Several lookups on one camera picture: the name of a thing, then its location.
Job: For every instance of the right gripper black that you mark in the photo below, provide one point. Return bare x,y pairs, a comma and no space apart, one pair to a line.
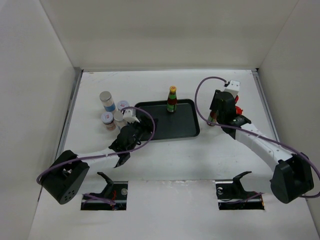
213,105

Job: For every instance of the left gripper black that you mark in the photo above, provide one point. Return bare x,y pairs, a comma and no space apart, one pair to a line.
144,125

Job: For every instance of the chili jar red lid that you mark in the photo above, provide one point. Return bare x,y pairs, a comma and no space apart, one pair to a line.
236,99
239,111

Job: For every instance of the small spice jar white lid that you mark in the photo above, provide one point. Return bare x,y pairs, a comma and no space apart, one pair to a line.
122,104

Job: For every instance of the tall peppercorn jar blue label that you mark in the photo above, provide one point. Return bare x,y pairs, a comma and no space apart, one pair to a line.
108,102

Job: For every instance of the sauce bottle yellow cap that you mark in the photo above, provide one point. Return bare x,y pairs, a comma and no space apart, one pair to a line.
172,99
212,118

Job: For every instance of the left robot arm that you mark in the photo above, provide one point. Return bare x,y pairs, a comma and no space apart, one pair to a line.
64,178

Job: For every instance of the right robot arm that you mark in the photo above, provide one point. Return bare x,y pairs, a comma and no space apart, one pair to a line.
292,174

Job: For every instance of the black plastic tray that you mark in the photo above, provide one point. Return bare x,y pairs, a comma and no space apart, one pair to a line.
181,124

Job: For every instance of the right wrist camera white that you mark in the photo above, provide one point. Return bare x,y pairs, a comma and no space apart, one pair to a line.
232,87

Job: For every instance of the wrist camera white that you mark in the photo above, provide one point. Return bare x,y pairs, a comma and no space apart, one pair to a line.
129,116
232,87

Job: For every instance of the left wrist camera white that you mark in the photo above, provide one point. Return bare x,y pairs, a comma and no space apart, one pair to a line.
129,116

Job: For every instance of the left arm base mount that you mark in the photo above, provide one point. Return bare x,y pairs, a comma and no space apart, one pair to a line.
113,197

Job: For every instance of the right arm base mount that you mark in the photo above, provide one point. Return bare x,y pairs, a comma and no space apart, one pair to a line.
232,196

